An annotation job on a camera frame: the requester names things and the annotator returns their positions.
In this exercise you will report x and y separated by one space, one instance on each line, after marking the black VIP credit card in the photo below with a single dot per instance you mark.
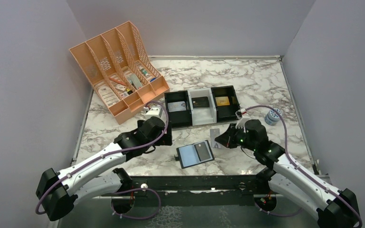
200 102

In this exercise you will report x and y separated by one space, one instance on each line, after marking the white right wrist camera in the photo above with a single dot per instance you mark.
241 119

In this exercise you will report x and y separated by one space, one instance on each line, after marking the small blue white jar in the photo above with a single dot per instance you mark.
273 116

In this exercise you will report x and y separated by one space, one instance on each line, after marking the black leather card holder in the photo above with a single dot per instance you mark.
187 156

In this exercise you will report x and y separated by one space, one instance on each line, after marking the gold credit card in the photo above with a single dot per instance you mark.
222 101

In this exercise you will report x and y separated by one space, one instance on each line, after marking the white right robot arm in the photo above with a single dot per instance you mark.
329 206

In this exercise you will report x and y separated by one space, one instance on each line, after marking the grey flat eraser block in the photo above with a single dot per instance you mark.
136 81

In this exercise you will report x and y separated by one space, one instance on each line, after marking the red pen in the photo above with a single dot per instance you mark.
118 81

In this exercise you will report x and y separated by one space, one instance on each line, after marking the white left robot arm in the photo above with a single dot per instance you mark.
59 191

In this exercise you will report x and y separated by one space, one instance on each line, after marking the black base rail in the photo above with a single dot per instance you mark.
214 190

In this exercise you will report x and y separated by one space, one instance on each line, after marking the black right card bin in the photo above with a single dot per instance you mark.
226 113

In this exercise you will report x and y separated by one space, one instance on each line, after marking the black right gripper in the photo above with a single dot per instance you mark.
226 138

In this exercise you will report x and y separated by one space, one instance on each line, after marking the white middle card bin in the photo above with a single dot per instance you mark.
202 116

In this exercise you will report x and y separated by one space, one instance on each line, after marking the peach plastic file organizer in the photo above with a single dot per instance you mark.
118 53

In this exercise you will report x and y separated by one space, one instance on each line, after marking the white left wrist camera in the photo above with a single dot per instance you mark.
155 111

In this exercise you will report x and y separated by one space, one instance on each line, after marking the silver grey credit card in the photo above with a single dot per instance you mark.
215 132

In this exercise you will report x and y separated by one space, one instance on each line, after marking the green white battery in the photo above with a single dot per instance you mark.
145 73

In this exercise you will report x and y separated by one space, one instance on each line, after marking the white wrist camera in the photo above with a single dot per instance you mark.
155 111
241 119

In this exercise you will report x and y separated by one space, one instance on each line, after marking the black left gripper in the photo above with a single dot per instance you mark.
165 140

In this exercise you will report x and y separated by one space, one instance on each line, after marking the black left card bin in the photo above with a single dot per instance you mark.
183 118

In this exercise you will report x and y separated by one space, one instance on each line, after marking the white patterned card stack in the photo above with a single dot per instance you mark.
108 96

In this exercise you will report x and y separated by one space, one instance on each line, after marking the black card bin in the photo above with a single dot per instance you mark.
183 118
226 113

